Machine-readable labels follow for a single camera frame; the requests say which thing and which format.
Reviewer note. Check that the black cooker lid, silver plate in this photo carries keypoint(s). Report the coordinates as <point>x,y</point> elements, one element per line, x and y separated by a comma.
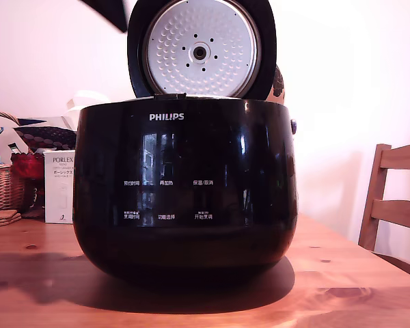
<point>198,51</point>

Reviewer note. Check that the black Philips rice cooker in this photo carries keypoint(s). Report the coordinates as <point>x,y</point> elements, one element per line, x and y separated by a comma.
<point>184,153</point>

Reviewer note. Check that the white plastic object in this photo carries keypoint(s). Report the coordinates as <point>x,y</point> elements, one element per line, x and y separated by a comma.
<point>85,99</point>

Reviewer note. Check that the cream printed cloth bag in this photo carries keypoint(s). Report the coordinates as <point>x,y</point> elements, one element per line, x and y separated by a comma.
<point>7,136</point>

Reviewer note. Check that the red scalloped dish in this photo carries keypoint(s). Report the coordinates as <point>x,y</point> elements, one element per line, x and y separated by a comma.
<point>25,167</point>

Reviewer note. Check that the dark patterned round object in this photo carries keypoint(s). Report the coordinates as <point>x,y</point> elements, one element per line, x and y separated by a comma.
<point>279,85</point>

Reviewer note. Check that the white Porlex box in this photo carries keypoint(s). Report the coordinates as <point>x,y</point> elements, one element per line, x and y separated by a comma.
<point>56,191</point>

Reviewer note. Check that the woven wicker basket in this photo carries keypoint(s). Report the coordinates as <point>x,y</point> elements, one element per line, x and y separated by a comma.
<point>0,188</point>

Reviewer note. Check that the stack of cork coasters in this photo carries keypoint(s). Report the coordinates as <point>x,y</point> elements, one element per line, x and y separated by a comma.
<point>1,218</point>

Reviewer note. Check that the wooden chair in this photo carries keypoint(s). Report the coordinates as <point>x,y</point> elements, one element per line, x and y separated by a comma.
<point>396,160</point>

